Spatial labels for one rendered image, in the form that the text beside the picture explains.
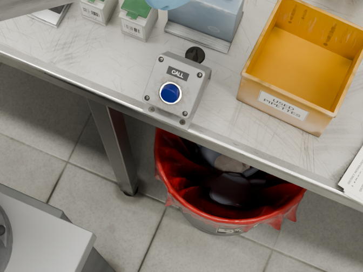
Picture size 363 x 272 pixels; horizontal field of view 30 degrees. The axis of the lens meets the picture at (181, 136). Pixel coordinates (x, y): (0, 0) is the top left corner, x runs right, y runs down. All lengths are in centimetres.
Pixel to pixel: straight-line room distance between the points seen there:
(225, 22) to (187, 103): 13
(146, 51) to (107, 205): 89
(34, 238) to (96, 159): 98
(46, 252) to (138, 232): 94
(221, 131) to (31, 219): 29
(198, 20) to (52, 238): 36
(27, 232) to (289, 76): 42
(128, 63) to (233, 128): 18
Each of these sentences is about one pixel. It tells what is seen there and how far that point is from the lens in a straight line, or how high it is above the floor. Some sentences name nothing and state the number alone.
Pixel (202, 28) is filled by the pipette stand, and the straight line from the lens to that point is 99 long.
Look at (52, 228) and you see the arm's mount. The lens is 90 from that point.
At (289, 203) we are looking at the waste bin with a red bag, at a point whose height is 44.
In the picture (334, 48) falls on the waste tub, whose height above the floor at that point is 90.
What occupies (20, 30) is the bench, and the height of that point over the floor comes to 88.
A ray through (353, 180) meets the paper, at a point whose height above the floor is 89.
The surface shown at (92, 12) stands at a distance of 100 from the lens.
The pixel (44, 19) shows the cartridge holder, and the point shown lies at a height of 89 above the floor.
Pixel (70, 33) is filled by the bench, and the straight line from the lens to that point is 103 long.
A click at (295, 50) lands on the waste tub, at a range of 101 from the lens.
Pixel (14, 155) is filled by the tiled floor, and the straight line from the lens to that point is 191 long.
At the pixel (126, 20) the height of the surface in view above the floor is 93.
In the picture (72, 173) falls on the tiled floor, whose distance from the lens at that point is 186.
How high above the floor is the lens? 179
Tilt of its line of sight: 73 degrees down
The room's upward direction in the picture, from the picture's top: 2 degrees clockwise
